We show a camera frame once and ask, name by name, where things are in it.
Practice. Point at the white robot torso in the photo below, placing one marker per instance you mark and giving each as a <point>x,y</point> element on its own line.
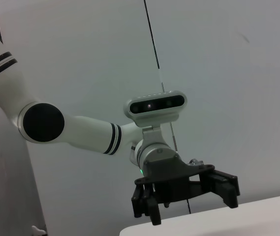
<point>4,184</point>

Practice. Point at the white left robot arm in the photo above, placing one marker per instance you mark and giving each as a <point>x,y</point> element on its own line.
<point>88,132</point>

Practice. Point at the silver camera mount bracket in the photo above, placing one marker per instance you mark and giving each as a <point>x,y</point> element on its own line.
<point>152,135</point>

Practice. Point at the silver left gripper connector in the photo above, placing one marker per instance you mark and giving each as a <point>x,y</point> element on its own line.
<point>195,162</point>

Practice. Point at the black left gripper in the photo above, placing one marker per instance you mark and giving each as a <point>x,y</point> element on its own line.
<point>171,182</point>

